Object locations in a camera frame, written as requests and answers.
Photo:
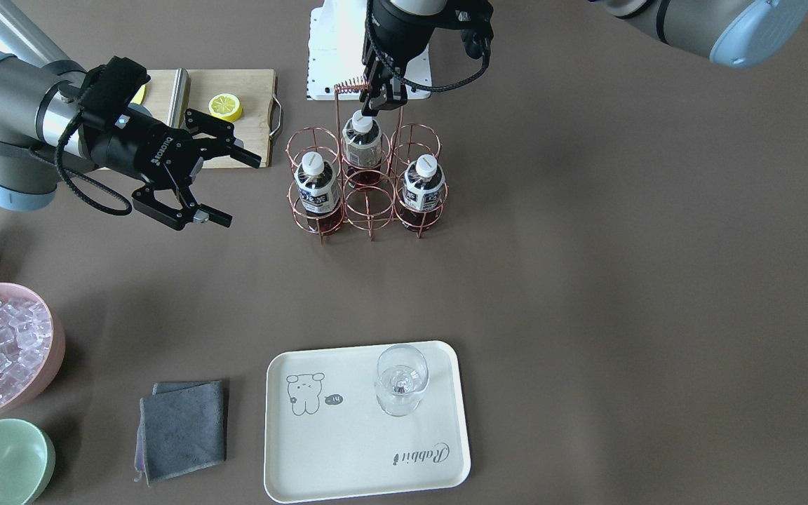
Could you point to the grey folded cloth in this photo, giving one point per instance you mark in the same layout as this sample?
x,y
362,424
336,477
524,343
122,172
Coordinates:
x,y
182,429

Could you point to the green bowl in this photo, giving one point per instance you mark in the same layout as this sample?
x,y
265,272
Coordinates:
x,y
27,461

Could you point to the wooden cutting board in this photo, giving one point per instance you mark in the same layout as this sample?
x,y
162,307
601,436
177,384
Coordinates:
x,y
254,87

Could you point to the white rabbit tray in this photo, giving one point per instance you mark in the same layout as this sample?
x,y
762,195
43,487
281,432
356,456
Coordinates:
x,y
326,437

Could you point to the copper wire bottle basket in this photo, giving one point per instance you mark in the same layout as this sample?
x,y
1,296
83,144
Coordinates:
x,y
370,198

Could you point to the half lemon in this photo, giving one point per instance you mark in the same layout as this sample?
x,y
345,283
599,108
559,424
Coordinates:
x,y
225,106

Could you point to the steel muddler black tip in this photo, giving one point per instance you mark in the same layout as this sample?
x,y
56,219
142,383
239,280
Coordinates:
x,y
178,102

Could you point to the tea bottle front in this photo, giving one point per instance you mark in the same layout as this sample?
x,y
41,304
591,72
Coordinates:
x,y
319,193

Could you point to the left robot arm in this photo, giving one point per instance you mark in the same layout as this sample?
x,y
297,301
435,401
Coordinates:
x,y
736,34

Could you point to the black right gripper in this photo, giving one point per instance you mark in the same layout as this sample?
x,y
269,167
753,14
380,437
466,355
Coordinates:
x,y
139,150

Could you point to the clear wine glass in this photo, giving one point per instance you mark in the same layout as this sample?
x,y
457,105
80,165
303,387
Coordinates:
x,y
402,378

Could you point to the tea bottle under handle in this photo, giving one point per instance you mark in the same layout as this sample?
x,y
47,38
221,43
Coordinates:
x,y
362,147

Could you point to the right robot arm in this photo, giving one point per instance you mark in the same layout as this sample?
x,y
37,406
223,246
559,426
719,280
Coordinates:
x,y
62,123

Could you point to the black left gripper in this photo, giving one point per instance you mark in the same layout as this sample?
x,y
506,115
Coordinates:
x,y
407,27

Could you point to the pink bowl with ice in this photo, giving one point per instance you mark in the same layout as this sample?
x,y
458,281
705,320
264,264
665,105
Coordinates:
x,y
32,345

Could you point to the tea bottle middle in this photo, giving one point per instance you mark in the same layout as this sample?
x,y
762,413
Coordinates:
x,y
423,189

